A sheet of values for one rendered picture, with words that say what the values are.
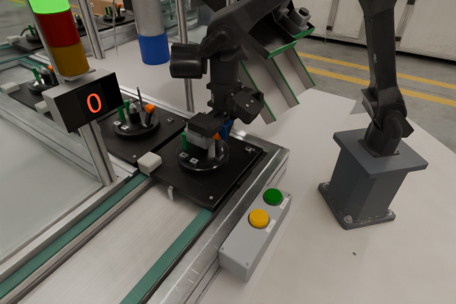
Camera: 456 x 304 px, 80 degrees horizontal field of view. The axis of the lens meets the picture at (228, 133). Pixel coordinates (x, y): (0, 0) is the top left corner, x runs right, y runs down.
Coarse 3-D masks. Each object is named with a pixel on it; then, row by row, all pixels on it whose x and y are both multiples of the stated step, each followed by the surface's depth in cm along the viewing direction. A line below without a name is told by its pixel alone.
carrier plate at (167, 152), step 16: (176, 144) 77; (240, 144) 77; (240, 160) 72; (256, 160) 74; (160, 176) 67; (176, 176) 67; (192, 176) 67; (208, 176) 67; (224, 176) 67; (240, 176) 67; (192, 192) 63; (208, 192) 63; (224, 192) 63; (208, 208) 61
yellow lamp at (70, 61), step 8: (80, 40) 46; (56, 48) 43; (64, 48) 43; (72, 48) 44; (80, 48) 45; (56, 56) 44; (64, 56) 44; (72, 56) 44; (80, 56) 45; (56, 64) 45; (64, 64) 44; (72, 64) 45; (80, 64) 46; (88, 64) 48; (64, 72) 45; (72, 72) 45; (80, 72) 46
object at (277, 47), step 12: (204, 0) 76; (216, 0) 73; (264, 24) 79; (276, 24) 78; (252, 36) 70; (264, 36) 75; (276, 36) 77; (288, 36) 77; (264, 48) 69; (276, 48) 74; (288, 48) 75
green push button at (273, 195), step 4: (268, 192) 63; (272, 192) 63; (276, 192) 63; (280, 192) 63; (268, 196) 62; (272, 196) 62; (276, 196) 62; (280, 196) 62; (268, 200) 61; (272, 200) 61; (276, 200) 61; (280, 200) 61
